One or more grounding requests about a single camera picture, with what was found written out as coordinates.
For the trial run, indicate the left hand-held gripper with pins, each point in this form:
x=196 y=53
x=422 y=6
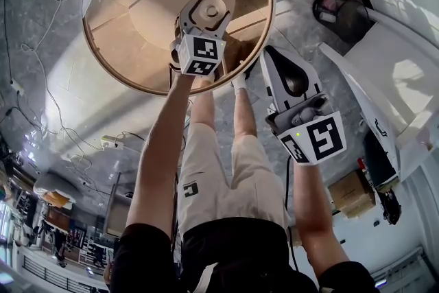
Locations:
x=202 y=53

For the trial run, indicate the grey round stool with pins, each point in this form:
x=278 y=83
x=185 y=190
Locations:
x=55 y=188

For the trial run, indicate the cardboard box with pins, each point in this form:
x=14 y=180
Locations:
x=351 y=193

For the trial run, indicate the person's right leg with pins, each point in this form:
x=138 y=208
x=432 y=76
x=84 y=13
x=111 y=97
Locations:
x=244 y=109

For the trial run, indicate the person's leg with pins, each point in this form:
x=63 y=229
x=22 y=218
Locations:
x=244 y=109
x=202 y=106

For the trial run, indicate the person's left forearm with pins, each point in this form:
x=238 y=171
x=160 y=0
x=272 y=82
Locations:
x=161 y=154

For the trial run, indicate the person's beige shorts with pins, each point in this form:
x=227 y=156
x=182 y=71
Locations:
x=226 y=188

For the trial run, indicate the dark green bin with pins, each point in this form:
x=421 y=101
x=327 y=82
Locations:
x=380 y=161

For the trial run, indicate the person's right shoe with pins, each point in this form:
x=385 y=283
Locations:
x=248 y=70

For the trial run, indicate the white power strip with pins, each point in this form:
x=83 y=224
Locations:
x=112 y=143
x=17 y=86

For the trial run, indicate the person's left leg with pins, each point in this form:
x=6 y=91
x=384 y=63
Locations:
x=202 y=106

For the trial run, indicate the person's black shirt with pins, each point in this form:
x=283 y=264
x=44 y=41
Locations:
x=240 y=257

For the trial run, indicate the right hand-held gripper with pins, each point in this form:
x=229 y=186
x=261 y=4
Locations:
x=319 y=137

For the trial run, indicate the person's right forearm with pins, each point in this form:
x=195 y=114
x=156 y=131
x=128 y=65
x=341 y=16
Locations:
x=312 y=216

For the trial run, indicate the round wooden side table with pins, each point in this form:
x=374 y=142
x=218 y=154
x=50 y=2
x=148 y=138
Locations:
x=137 y=44

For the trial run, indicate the red capped bottle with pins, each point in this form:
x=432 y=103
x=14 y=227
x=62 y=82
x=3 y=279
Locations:
x=364 y=169

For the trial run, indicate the grey flat board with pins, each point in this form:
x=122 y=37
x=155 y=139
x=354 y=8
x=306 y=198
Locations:
x=116 y=206

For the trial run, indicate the white sink cabinet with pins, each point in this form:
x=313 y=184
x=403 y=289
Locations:
x=387 y=79

